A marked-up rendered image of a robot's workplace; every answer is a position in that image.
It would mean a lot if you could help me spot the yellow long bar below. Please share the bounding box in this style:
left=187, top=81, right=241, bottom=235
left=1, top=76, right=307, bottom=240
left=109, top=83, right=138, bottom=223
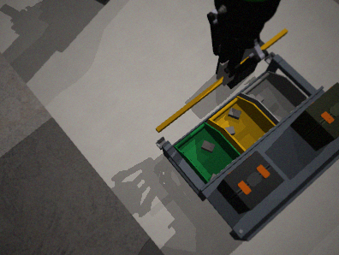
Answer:
left=156, top=28, right=288, bottom=133

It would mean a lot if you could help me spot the green open bin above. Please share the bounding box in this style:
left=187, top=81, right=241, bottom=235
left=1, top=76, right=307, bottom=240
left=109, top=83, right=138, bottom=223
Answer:
left=175, top=123, right=240, bottom=184

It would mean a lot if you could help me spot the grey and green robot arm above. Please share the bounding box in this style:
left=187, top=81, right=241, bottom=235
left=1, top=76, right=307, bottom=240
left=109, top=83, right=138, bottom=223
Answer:
left=214, top=0, right=281, bottom=27

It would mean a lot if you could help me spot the yellow bin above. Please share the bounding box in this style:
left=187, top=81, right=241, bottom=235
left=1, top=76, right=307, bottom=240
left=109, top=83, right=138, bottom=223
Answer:
left=209, top=97, right=276, bottom=154

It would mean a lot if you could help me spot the grey metal shelf rack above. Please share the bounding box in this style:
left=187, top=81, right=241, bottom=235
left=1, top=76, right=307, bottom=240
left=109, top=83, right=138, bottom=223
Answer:
left=156, top=51, right=339, bottom=241

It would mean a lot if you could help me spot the grey open bin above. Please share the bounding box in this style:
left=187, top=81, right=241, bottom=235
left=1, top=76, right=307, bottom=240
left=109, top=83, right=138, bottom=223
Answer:
left=241, top=71, right=308, bottom=125

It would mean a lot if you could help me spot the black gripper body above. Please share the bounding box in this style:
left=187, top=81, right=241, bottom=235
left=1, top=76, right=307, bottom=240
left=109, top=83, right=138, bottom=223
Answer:
left=217, top=13, right=265, bottom=50

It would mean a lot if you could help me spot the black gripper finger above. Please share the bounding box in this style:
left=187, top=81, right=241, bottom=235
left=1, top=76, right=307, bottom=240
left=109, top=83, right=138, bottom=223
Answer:
left=207, top=9, right=231, bottom=80
left=222, top=39, right=269, bottom=86

